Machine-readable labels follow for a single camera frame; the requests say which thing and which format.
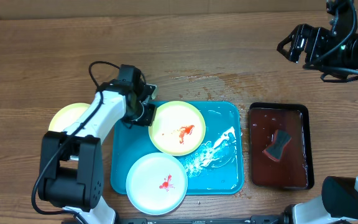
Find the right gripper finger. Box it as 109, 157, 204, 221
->
287, 35, 308, 63
277, 24, 313, 55

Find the yellow-green plate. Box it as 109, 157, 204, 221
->
149, 101, 206, 156
48, 103, 90, 132

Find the red and black sponge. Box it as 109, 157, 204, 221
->
262, 129, 291, 162

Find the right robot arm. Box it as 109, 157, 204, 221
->
277, 0, 358, 224

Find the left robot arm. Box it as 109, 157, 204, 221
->
31, 78, 158, 223

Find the black tray with dark water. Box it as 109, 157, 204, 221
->
248, 102, 314, 190

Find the light blue plate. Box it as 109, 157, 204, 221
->
126, 152, 188, 215

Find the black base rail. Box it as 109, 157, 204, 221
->
61, 214, 291, 224

